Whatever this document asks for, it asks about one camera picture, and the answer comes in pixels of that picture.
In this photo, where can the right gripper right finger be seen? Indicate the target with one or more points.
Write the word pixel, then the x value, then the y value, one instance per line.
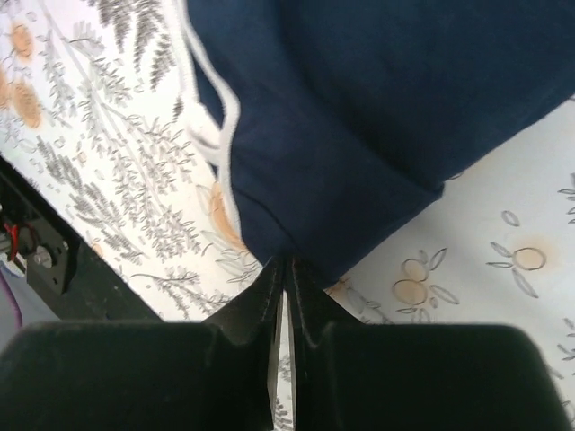
pixel 348 375

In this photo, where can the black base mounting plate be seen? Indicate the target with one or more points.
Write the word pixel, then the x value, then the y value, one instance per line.
pixel 67 275

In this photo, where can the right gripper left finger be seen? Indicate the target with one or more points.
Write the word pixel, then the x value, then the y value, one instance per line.
pixel 218 374

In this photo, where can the navy white-trimmed underwear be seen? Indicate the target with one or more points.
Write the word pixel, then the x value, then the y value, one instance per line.
pixel 340 121

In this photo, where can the floral table mat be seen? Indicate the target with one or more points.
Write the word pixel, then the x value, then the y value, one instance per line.
pixel 100 110

